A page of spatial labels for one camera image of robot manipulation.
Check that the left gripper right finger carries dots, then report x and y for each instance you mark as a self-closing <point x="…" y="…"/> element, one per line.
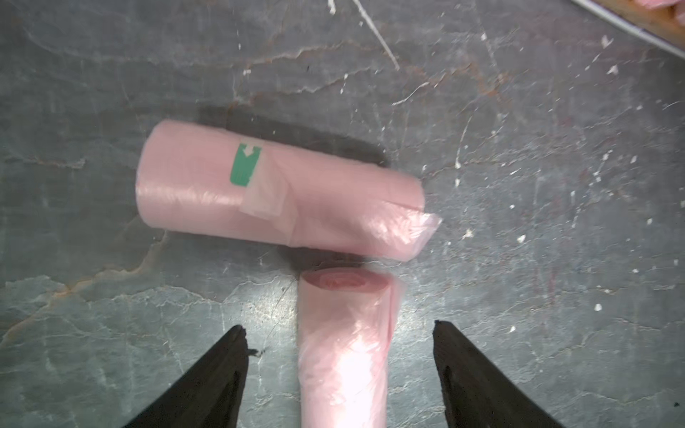
<point x="475" y="392"/>

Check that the pink roll horizontal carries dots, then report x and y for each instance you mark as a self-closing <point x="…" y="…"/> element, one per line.
<point x="209" y="181"/>

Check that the white wire three-tier shelf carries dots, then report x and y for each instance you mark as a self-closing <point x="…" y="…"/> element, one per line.
<point x="659" y="23"/>

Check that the pink roll bottom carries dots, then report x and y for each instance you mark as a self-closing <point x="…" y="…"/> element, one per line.
<point x="346" y="321"/>

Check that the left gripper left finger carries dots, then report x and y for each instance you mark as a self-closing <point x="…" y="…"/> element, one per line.
<point x="209" y="394"/>

